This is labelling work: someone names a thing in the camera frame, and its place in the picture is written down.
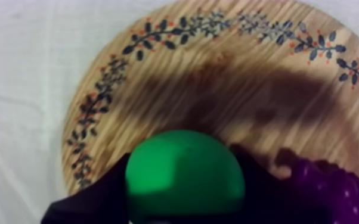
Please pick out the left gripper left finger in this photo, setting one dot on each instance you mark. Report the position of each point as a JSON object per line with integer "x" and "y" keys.
{"x": 98, "y": 200}

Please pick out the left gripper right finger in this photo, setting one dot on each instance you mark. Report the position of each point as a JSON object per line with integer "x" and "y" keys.
{"x": 267, "y": 200}

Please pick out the green toy pear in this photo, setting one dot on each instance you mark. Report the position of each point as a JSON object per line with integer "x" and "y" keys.
{"x": 182, "y": 175}

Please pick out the round wooden board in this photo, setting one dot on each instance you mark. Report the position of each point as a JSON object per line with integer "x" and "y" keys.
{"x": 217, "y": 84}

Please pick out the purple toy grapes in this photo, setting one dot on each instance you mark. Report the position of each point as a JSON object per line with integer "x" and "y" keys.
{"x": 333, "y": 190}

